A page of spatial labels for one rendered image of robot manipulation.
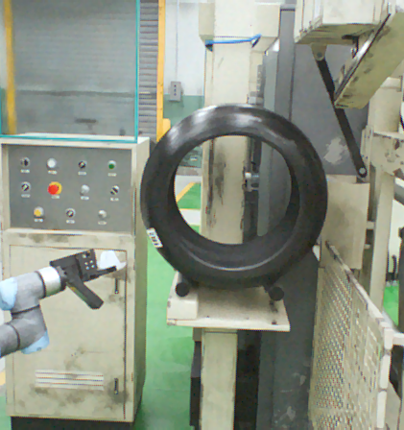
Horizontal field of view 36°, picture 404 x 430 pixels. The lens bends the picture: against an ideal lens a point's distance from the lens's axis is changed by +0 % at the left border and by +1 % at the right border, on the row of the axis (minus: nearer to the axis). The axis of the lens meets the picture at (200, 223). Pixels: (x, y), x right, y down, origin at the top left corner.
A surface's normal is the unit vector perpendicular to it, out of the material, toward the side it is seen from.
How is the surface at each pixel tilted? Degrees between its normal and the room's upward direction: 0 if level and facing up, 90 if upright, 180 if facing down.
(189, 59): 90
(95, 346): 90
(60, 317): 91
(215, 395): 90
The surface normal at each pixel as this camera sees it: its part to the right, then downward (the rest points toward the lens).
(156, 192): -0.22, 0.18
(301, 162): 0.11, 0.11
